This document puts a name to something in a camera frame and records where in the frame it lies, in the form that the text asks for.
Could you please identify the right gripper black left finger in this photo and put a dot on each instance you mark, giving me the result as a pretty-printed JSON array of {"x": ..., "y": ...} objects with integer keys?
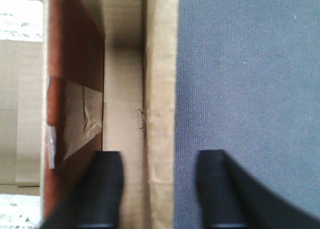
[{"x": 94, "y": 202}]

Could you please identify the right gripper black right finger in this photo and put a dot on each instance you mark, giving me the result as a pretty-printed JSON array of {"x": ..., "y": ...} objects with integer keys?
[{"x": 231, "y": 199}]

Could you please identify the orange carton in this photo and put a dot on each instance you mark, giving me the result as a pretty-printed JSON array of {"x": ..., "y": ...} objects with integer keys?
[{"x": 73, "y": 67}]

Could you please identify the large brown cardboard box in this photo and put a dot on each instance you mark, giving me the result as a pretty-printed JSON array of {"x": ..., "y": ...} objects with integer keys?
[{"x": 140, "y": 41}]

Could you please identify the dark blue fabric mat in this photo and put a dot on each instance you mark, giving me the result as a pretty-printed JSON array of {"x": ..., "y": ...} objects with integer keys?
[{"x": 248, "y": 82}]

